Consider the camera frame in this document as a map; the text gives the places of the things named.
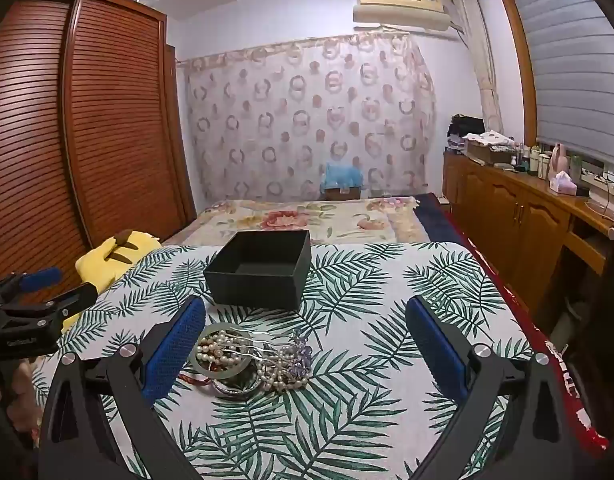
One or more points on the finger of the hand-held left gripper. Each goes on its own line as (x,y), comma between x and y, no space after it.
(62,302)
(39,278)

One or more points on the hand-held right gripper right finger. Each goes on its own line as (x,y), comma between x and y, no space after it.
(434,345)

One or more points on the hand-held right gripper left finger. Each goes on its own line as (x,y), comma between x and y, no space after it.
(174,350)

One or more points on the pale green jade bangle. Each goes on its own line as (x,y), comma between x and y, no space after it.
(199,360)

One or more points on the black cardboard box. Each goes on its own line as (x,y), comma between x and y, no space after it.
(257,280)

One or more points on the purple bead ornament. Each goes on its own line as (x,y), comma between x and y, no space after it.
(299,355)

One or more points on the person's left hand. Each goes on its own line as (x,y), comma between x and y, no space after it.
(24,390)

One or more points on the yellow cloth bag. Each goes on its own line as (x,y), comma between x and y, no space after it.
(99,260)

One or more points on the leaf print tablecloth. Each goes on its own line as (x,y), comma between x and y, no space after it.
(362,310)

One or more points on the navy blanket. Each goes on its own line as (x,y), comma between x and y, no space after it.
(437,220)

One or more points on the wooden cabinet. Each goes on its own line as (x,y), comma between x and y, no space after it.
(512,210)

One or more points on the brown wooden box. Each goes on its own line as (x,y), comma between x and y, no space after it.
(343,194)

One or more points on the wooden louvered wardrobe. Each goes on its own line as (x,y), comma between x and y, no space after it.
(112,110)

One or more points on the blue bag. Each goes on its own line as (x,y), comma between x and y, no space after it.
(341,175)

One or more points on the pink tissue box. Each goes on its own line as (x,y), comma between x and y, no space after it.
(563,184)

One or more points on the pile of dark clothes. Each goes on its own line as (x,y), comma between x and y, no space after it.
(464,127)

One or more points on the pink bottle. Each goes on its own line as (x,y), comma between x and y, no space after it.
(559,157)

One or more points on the circle patterned curtain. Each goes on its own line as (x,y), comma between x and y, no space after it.
(307,120)

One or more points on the beige window drape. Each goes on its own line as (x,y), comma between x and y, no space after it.
(479,60)

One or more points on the grey window blind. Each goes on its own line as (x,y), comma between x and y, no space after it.
(577,60)

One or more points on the wall air conditioner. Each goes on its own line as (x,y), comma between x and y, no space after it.
(402,10)

